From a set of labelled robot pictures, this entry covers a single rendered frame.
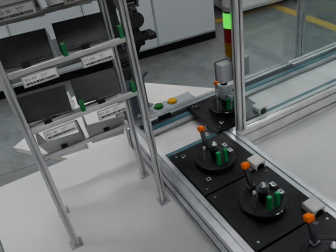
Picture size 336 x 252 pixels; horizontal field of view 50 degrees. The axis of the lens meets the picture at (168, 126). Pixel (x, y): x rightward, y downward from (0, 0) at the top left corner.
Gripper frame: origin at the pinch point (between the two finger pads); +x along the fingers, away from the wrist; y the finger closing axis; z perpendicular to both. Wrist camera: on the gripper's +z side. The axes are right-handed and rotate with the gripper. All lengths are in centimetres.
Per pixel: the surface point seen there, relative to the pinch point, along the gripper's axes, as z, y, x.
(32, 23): -284, -7, 48
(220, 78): 32.2, 18.0, 6.3
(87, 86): 34.7, -28.2, -8.9
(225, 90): 22.0, 26.4, 18.2
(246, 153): 49, 16, 28
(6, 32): -288, -36, 51
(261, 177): 61, 12, 29
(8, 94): 41, -48, -17
